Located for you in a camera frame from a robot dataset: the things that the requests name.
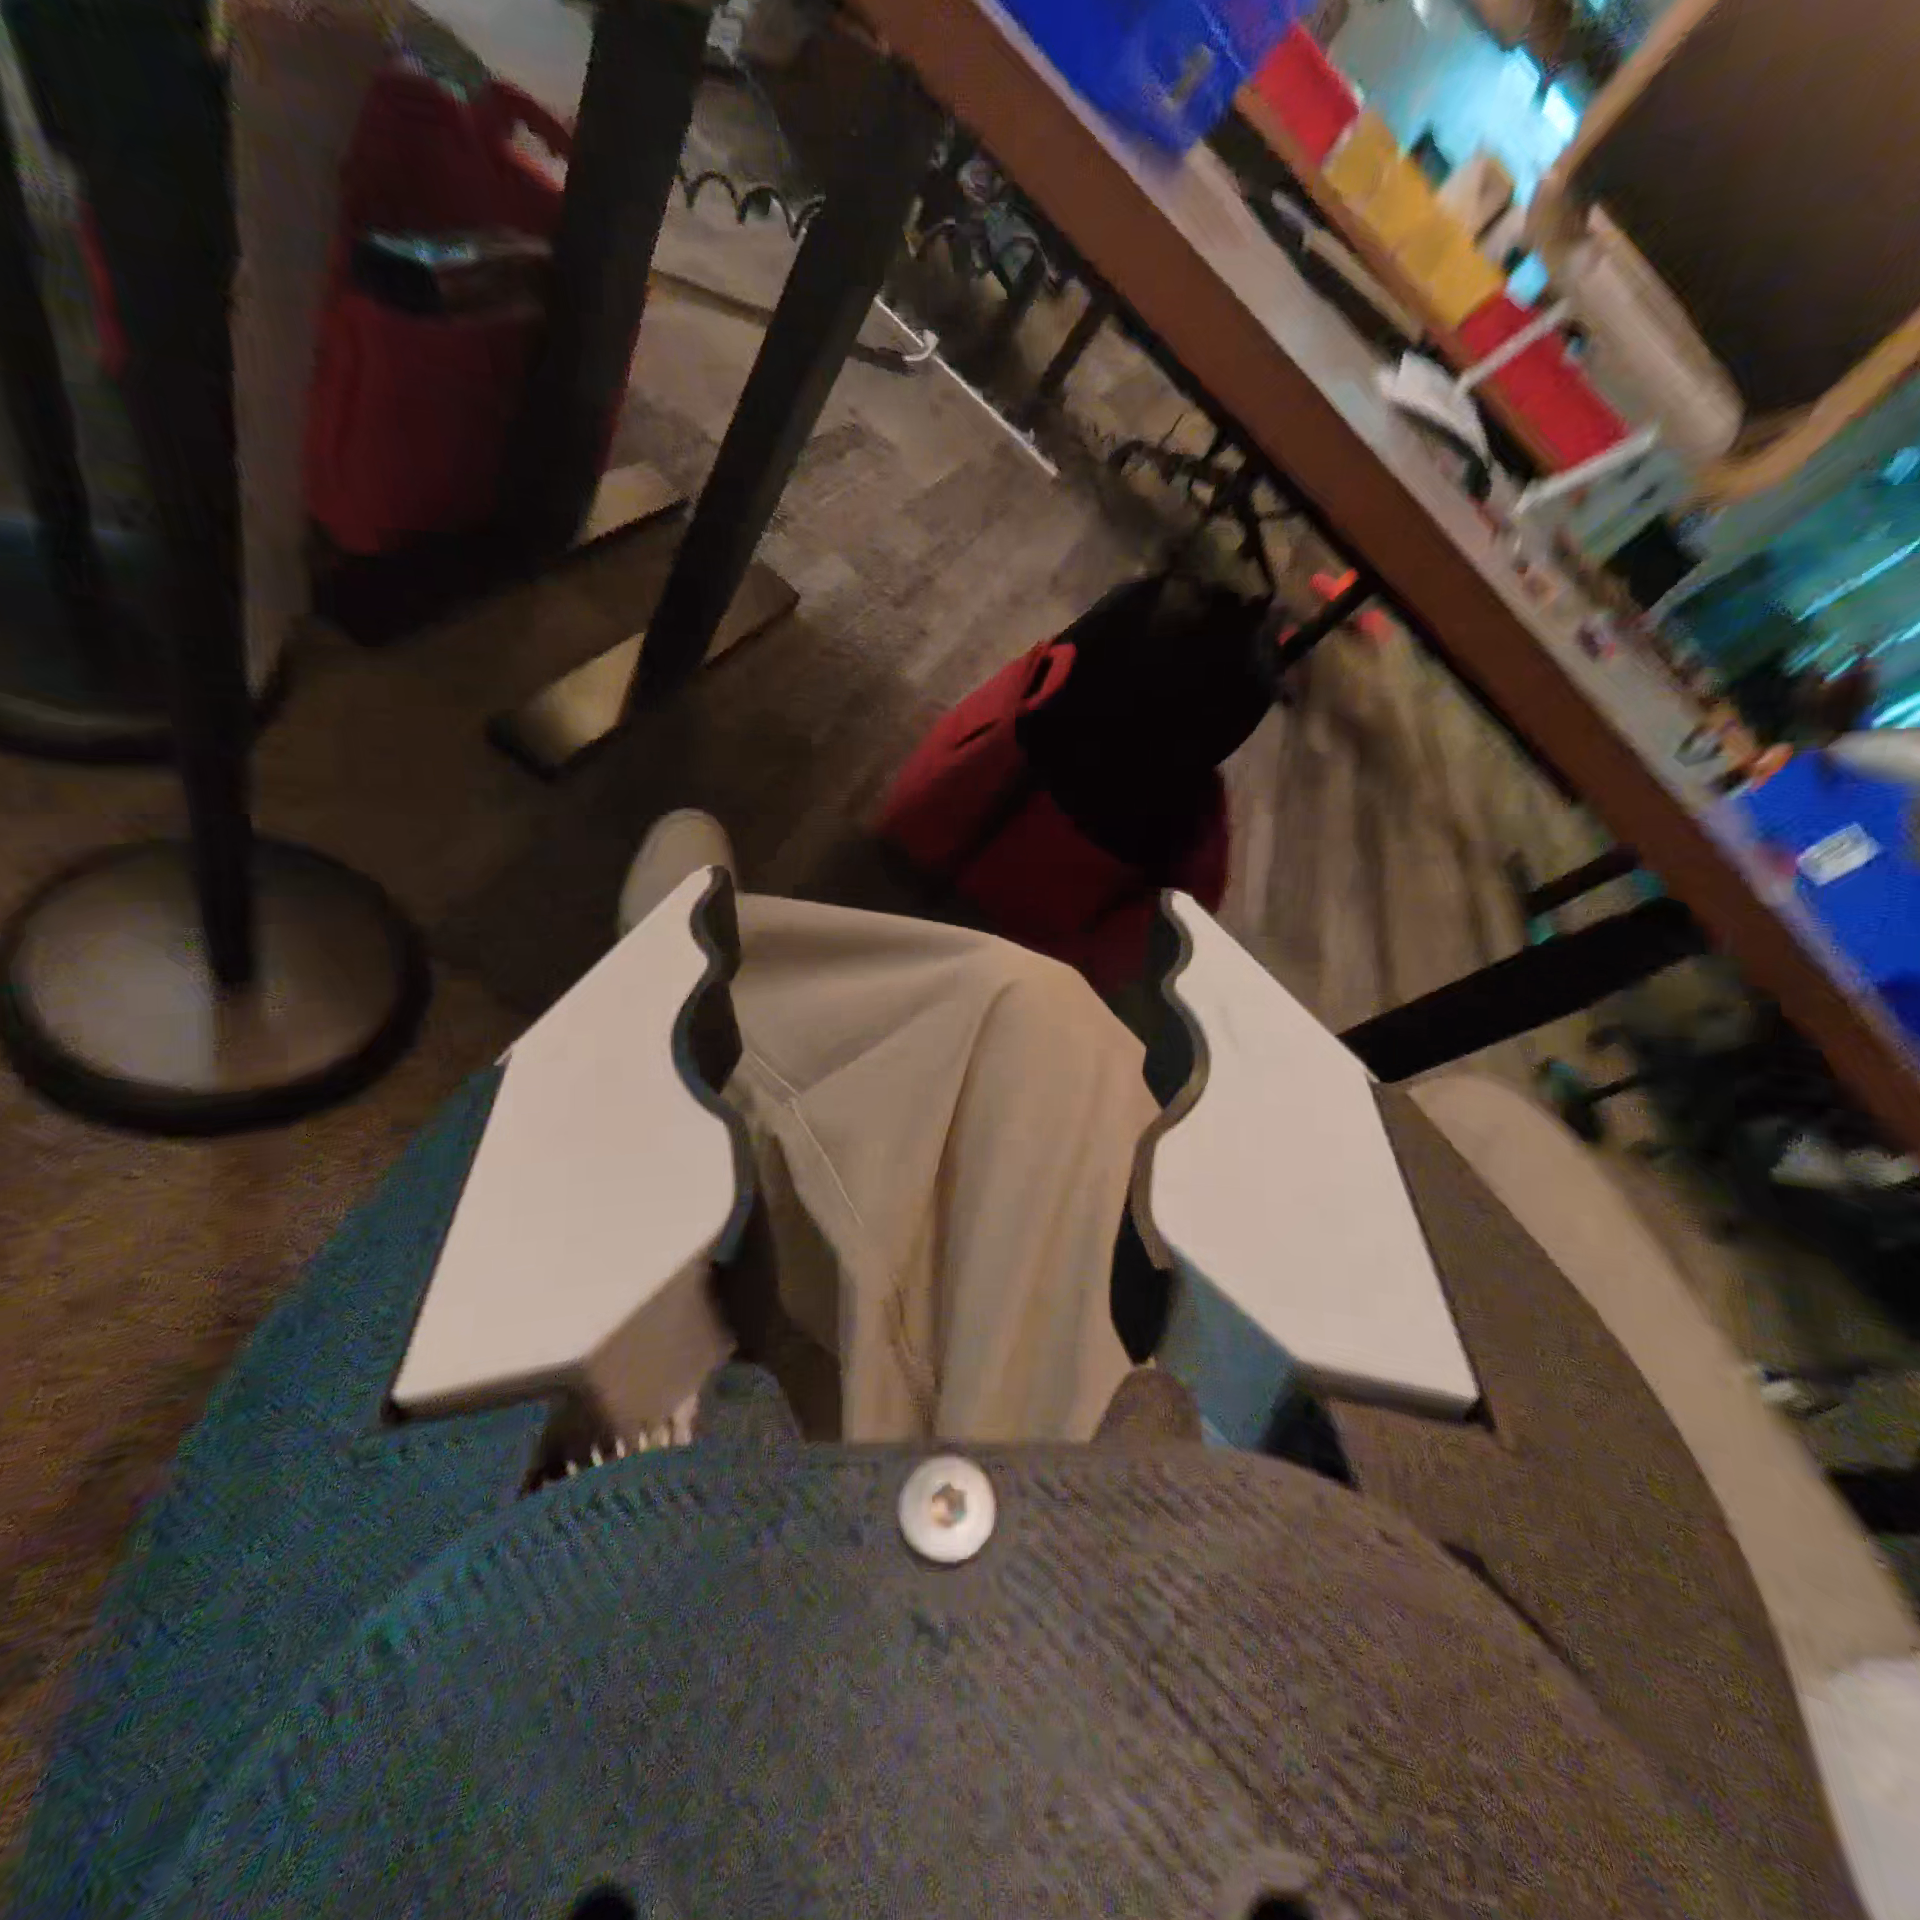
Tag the person's light shoe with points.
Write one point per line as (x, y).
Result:
(668, 862)

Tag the black table leg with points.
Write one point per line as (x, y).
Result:
(780, 376)
(615, 224)

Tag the black floor lamp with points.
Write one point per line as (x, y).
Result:
(149, 990)

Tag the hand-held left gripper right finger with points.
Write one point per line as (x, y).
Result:
(1291, 1201)

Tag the red bag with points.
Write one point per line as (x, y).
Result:
(405, 434)

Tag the blue storage bin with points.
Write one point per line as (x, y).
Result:
(1845, 931)

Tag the long wooden table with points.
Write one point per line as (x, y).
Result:
(1349, 404)

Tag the row of coloured storage bins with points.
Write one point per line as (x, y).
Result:
(1545, 388)

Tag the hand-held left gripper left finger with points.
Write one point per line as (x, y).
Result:
(600, 1185)

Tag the person's beige trouser leg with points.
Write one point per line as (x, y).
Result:
(960, 1124)

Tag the red and black backpack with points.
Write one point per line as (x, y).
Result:
(1020, 854)

